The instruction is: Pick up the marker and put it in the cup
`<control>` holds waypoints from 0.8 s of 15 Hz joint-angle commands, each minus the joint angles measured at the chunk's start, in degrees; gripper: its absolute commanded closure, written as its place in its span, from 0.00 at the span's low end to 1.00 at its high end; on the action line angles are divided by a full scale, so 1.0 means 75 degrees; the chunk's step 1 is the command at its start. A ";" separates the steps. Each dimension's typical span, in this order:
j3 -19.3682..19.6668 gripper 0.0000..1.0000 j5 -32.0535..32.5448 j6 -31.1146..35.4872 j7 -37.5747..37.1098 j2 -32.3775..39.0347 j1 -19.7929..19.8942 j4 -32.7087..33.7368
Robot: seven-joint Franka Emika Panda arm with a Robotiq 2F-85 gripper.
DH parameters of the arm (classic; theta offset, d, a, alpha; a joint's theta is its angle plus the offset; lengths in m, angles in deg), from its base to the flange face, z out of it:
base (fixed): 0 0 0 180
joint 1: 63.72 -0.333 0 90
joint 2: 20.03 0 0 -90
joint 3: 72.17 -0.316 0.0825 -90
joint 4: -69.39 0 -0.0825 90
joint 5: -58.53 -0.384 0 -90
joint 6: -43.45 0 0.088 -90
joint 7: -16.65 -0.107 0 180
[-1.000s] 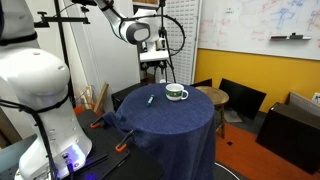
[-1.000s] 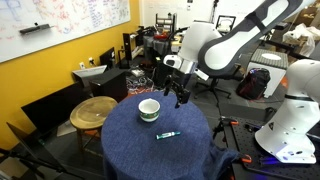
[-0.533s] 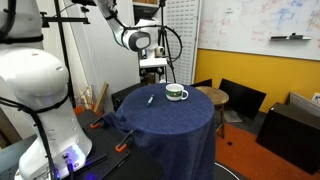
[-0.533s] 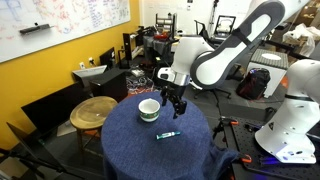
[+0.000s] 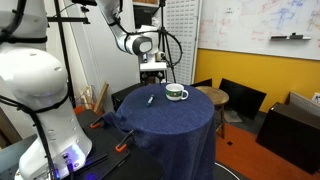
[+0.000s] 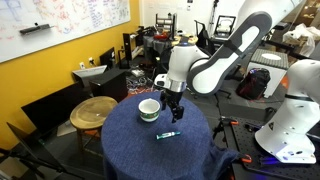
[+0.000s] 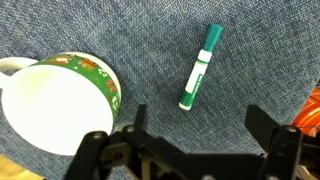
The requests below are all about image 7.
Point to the blue denim tablecloth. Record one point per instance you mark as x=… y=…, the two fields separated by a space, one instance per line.
x=160 y=66

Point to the white cup green christmas band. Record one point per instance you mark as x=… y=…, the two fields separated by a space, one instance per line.
x=56 y=106

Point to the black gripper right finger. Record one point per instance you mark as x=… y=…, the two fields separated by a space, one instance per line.
x=283 y=150

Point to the green whiteboard marker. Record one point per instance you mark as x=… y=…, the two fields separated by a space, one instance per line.
x=200 y=66

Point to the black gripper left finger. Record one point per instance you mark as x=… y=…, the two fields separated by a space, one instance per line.
x=100 y=150

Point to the orange clamp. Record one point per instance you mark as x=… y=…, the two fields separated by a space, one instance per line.
x=308 y=113

